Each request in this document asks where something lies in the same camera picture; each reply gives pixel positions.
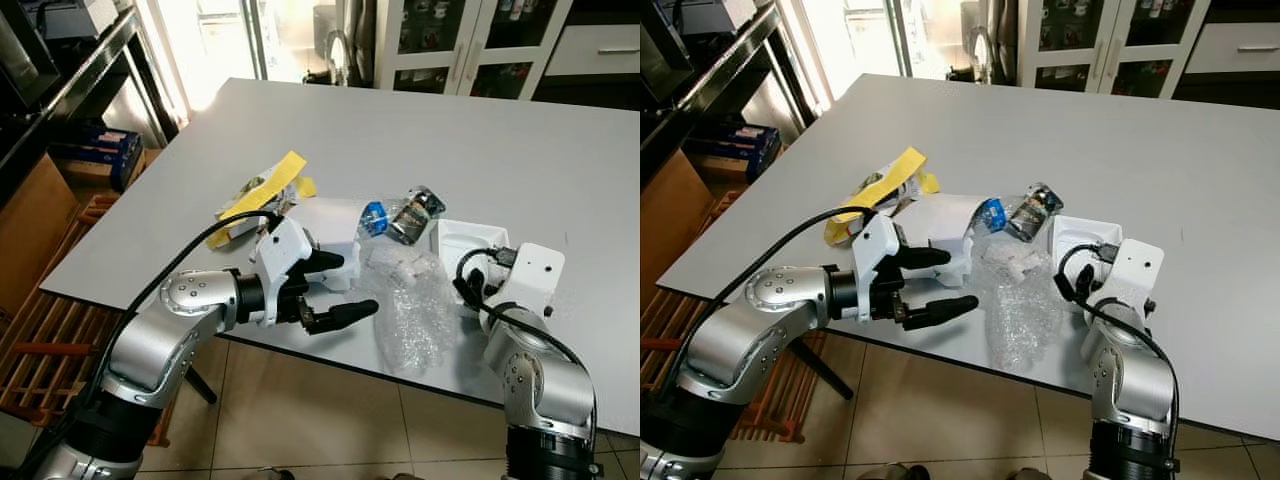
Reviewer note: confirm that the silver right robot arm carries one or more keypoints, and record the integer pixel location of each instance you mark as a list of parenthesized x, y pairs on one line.
[(535, 385), (1125, 385)]

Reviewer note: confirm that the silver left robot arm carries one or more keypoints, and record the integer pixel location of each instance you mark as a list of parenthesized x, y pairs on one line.
[(150, 340), (740, 335)]

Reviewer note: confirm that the white paper box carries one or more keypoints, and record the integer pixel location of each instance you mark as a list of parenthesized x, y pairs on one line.
[(955, 220), (335, 222)]

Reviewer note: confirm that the white square tray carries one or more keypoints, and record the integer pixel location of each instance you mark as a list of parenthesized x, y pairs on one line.
[(1078, 232), (462, 238)]

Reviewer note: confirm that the clear bubble wrap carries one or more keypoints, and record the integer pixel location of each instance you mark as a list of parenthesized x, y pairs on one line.
[(1020, 315), (415, 320)]

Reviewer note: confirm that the yellow paper packet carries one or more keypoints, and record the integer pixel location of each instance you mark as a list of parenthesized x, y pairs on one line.
[(885, 180), (268, 183)]

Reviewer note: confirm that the crushed clear plastic bottle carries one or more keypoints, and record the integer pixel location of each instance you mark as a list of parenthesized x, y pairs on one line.
[(1030, 212), (412, 215)]

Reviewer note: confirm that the brown cardboard box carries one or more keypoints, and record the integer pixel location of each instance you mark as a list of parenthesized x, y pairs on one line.
[(30, 235), (670, 225)]

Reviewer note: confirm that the wooden slatted pallet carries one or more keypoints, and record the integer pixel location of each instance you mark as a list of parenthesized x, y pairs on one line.
[(680, 335), (50, 345)]

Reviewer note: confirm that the blue printed carton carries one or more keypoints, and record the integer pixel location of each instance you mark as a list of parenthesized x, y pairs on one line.
[(735, 148), (100, 152)]

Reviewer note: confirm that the silver metal appliance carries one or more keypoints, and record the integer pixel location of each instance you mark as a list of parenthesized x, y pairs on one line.
[(985, 45), (345, 45)]

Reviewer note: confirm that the white glass door cabinet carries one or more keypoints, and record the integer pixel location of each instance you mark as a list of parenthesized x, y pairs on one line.
[(470, 40), (1105, 40)]

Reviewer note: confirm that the white drawer unit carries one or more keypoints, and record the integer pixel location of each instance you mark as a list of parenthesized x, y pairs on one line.
[(595, 50), (1235, 45)]

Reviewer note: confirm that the black metal shelf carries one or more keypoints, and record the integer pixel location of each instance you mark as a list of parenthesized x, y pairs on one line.
[(70, 90), (700, 80)]

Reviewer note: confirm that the grey box on shelf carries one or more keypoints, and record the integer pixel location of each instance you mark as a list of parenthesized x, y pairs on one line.
[(710, 12), (75, 15)]

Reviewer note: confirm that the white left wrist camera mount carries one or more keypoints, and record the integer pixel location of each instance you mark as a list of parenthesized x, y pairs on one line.
[(878, 235), (285, 240)]

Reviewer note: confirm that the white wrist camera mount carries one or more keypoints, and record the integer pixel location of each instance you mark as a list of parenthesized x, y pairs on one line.
[(878, 235), (1135, 270), (535, 275), (285, 240)]

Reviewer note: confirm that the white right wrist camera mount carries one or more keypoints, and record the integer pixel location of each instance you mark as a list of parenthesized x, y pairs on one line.
[(535, 275), (1135, 270)]

